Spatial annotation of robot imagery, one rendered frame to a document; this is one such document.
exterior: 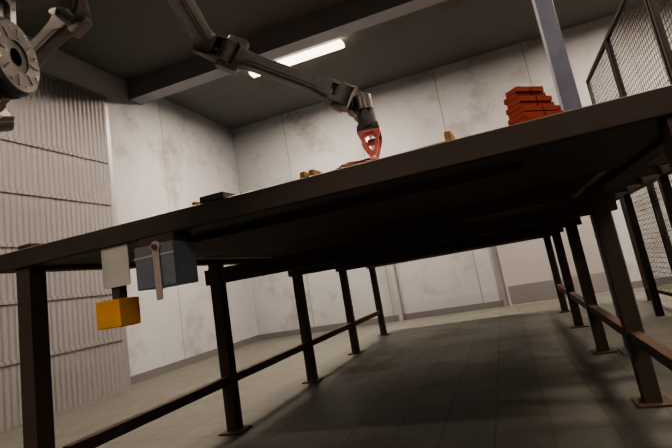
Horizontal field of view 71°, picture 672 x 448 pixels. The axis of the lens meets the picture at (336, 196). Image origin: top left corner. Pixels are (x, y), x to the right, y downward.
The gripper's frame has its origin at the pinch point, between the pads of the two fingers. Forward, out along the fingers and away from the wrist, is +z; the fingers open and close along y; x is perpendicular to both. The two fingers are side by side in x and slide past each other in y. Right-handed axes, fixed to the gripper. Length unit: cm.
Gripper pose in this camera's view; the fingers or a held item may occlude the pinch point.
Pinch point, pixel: (374, 156)
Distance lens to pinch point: 142.6
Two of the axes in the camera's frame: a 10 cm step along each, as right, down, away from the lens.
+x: 9.7, -2.1, -1.2
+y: -1.5, -1.5, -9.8
